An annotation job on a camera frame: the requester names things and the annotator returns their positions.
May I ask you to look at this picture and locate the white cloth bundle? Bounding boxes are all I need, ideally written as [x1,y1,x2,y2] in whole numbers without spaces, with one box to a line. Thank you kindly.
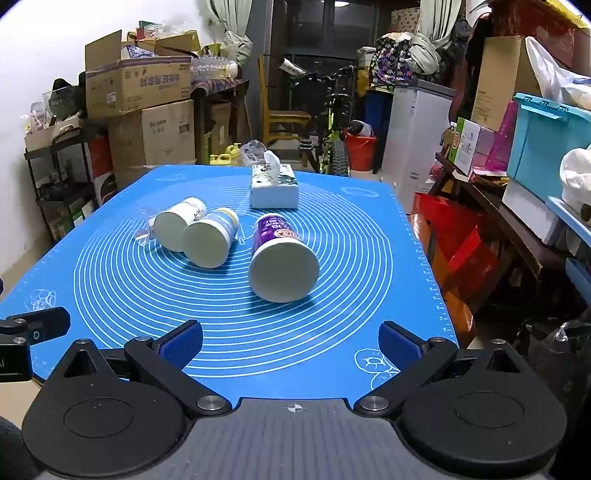
[560,145,591,214]

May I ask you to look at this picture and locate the purple paper cup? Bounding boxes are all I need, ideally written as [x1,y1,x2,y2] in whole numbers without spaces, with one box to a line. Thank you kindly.
[248,212,321,304]

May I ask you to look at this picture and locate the yellow plastic jug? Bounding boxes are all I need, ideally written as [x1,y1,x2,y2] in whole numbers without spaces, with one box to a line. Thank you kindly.
[209,143,242,167]

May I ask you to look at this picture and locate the plain brown cardboard box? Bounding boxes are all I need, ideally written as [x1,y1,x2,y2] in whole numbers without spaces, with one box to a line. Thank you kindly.
[107,99,196,168]

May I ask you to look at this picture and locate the wooden chair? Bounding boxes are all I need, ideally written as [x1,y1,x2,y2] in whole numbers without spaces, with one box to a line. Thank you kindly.
[257,58,313,148]

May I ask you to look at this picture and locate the black green bicycle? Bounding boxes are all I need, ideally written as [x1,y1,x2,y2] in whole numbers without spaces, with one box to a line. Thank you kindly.
[277,58,370,178]

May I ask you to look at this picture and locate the pink transparent container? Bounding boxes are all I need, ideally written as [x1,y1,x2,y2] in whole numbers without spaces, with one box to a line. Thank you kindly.
[485,100,520,172]

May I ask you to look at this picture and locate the pack of water bottles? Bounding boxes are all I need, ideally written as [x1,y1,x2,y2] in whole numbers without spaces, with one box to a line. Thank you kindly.
[190,55,239,82]

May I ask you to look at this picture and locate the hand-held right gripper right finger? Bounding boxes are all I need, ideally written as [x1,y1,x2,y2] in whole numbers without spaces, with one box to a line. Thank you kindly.
[353,322,532,416]

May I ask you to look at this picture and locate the white flat box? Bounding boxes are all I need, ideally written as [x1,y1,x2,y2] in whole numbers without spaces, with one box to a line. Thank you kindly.
[502,178,570,246]

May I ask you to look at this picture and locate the clear plastic bag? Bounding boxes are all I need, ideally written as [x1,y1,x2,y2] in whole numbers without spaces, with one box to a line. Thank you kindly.
[240,140,269,167]

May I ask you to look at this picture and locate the tall brown cardboard box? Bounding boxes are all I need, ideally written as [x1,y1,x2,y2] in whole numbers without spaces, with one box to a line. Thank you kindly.
[471,36,544,133]

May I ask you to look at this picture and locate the white tissue box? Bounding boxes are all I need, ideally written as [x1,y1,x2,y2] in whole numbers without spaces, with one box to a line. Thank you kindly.
[250,150,300,210]

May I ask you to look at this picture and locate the blue silicone baking mat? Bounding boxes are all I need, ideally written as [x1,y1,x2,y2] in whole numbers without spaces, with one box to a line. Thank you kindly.
[0,165,461,403]

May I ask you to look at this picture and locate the open printed cardboard box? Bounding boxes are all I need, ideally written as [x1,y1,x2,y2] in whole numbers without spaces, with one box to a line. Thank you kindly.
[84,30,201,120]

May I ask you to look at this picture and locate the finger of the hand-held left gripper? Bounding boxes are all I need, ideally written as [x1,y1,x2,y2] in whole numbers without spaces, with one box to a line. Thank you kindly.
[0,307,71,345]

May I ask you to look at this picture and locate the red orange shopping bag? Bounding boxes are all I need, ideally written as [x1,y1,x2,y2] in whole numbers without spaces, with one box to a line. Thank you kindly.
[410,191,502,335]

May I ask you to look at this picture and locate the black plastic bag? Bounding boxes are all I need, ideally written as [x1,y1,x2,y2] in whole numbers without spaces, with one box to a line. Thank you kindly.
[517,316,591,418]

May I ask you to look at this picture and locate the purple floral bag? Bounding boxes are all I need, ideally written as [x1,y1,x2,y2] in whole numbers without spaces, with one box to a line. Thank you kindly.
[370,32,422,91]

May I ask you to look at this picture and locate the red bucket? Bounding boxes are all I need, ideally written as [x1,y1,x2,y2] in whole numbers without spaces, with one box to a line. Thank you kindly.
[344,121,378,172]

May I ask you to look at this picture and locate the dark wooden side table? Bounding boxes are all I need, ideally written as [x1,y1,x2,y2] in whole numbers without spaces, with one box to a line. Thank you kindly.
[191,78,250,165]

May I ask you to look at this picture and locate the light blue storage bin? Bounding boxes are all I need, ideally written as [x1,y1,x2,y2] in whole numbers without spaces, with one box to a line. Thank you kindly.
[506,92,591,204]

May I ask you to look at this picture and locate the white plastic bag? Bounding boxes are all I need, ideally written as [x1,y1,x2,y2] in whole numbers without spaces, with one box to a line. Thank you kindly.
[525,36,591,112]

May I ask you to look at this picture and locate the clear plastic wrapper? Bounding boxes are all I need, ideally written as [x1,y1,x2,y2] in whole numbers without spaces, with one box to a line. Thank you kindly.
[135,217,160,246]

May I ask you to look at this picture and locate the white chest freezer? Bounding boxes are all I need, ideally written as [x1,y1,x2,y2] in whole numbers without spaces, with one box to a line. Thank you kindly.
[382,79,457,214]

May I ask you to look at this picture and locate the pale green curtain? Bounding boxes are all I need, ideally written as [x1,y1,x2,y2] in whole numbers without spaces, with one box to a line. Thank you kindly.
[409,0,463,75]
[205,0,254,66]

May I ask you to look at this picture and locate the black metal shelf rack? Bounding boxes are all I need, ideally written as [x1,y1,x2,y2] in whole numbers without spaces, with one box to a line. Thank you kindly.
[23,121,112,241]

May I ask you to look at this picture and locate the white paper cup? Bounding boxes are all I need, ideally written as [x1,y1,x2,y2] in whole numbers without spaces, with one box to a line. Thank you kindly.
[152,197,207,253]
[182,208,241,269]

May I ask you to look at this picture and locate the dark wooden desk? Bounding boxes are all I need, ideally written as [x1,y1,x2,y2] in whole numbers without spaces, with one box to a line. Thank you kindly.
[434,152,580,280]

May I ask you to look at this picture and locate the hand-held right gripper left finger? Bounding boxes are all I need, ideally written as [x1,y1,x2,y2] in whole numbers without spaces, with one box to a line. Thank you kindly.
[60,320,232,418]

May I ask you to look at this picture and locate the green white carton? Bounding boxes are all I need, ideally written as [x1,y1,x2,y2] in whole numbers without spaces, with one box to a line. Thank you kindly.
[448,117,495,176]

